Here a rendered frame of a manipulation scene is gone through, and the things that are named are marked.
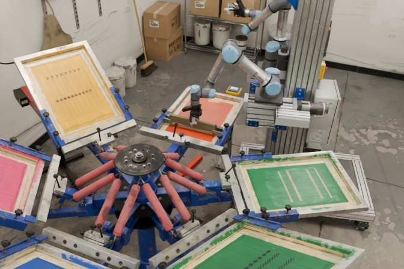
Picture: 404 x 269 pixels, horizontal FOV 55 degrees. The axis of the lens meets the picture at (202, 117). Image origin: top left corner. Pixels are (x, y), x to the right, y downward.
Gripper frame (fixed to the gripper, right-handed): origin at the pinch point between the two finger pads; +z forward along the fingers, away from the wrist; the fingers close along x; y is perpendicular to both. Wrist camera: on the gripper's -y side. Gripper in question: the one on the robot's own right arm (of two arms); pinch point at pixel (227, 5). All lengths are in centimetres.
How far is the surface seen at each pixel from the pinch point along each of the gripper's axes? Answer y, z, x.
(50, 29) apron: 32, 176, -80
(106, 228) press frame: 34, -56, -224
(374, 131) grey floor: 185, -143, 115
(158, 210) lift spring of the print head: 23, -80, -203
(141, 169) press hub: 11, -59, -192
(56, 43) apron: 50, 175, -79
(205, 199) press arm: 53, -83, -164
